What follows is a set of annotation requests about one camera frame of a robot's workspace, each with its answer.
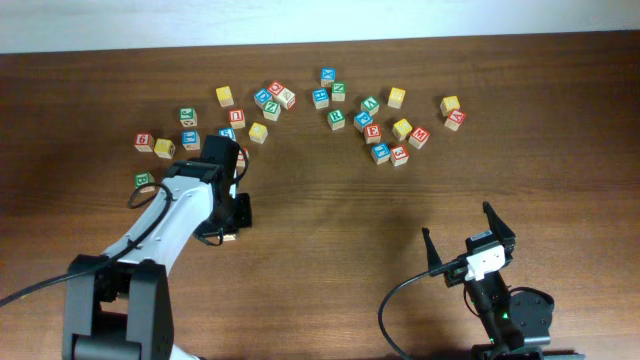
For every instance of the yellow block far left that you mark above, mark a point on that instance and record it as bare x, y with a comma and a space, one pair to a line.
164, 148

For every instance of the yellow block upper right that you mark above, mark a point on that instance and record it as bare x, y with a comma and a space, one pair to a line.
396, 97

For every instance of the green Z block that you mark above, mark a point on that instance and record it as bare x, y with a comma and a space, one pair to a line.
271, 110

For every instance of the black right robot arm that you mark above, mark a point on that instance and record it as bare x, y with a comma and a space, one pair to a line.
490, 299

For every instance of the red C block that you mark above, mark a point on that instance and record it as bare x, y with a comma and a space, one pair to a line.
275, 88

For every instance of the blue I block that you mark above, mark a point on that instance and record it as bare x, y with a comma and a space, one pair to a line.
191, 140

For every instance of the black round arm base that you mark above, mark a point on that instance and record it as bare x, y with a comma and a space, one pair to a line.
532, 311

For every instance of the yellow block far right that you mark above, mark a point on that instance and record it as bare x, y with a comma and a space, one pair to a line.
449, 104

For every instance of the red K block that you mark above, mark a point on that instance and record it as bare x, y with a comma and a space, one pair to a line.
242, 159

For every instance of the blue H block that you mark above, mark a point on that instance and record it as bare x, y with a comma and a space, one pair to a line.
320, 98

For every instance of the tilted red-edged block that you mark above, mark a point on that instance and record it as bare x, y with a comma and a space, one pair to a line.
286, 98

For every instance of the red 3 block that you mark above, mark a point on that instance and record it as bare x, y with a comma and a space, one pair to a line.
399, 155

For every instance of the green R block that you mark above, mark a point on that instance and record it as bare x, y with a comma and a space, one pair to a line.
336, 119

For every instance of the red 6 block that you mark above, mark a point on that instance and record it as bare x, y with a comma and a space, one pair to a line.
144, 142

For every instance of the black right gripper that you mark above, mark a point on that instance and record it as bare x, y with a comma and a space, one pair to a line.
506, 236

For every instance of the yellow block centre left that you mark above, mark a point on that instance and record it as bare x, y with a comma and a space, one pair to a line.
258, 133

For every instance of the blue P block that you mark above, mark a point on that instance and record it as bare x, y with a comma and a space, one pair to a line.
361, 120

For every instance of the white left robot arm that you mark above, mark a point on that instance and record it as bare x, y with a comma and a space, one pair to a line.
118, 304

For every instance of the red A block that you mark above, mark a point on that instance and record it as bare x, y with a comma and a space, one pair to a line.
455, 119

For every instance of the green b block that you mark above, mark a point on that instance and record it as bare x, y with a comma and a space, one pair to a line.
144, 182
229, 237

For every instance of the blue D block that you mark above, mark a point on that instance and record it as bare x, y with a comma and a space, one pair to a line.
261, 97

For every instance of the yellow block near M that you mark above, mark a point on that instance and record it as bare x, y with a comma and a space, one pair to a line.
402, 129

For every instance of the red E block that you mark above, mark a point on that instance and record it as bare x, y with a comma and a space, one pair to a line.
372, 133

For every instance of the blue T block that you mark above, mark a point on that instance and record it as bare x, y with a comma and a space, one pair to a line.
380, 153

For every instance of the green V block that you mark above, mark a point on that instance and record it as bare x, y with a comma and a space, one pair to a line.
370, 105

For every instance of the red U block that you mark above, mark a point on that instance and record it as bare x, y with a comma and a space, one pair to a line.
237, 118

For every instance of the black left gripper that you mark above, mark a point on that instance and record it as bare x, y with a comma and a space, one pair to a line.
244, 219

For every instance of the red M block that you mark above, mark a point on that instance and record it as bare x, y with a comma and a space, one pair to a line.
419, 137

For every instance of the blue X block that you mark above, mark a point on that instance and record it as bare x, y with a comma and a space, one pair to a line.
327, 77

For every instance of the green J block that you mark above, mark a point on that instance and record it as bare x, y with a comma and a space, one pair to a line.
188, 116

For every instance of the blue 5 block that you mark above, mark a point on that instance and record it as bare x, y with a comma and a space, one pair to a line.
227, 132

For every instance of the yellow block upper left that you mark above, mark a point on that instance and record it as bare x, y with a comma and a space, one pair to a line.
224, 96

